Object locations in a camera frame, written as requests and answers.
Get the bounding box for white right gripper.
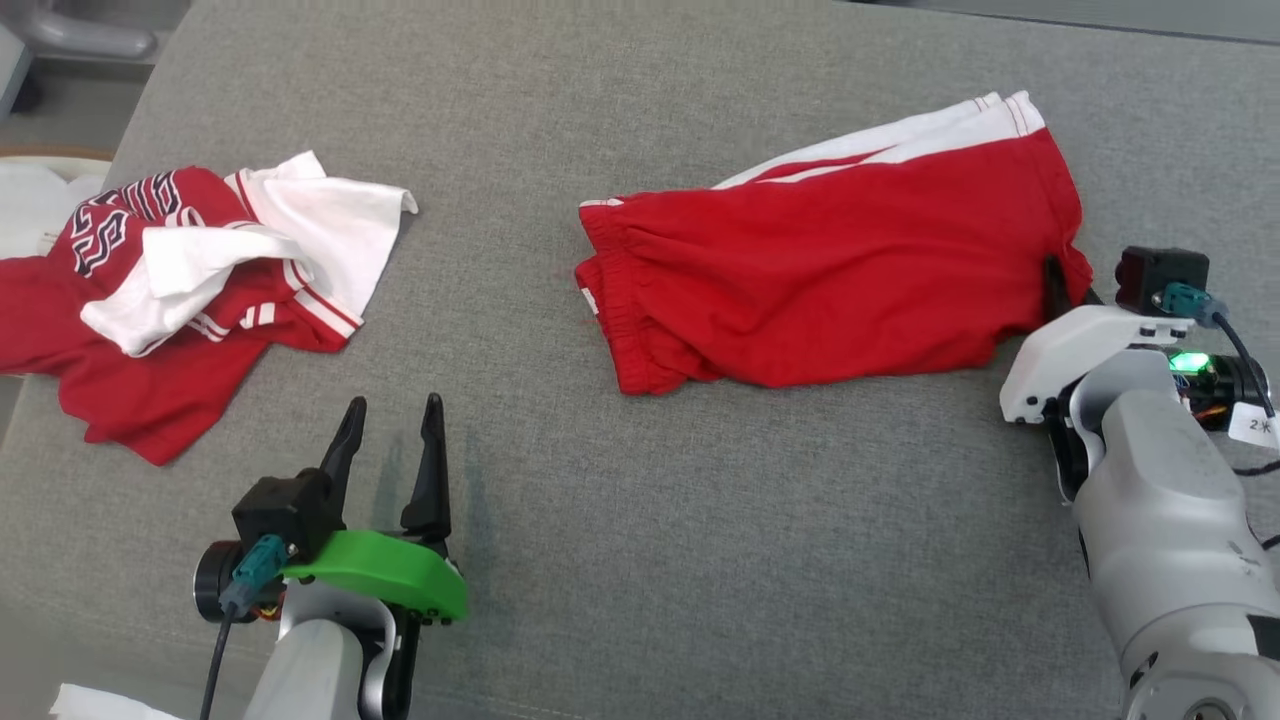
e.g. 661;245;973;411
1000;256;1271;431

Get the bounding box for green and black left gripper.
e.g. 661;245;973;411
195;392;469;627

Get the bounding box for red jersey with white sleeves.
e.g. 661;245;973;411
0;150;419;468

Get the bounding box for red shorts with white stripe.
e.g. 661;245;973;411
575;90;1096;397

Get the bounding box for white paper tag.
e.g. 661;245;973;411
1228;402;1280;449

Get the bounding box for white crumpled cloth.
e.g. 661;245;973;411
48;684;186;720

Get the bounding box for white laundry basket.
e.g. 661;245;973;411
0;148;116;263

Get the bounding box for grey chair base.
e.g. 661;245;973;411
0;0;161;116

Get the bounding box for black cable with teal plug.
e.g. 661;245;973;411
1160;283;1280;419
198;535;293;720

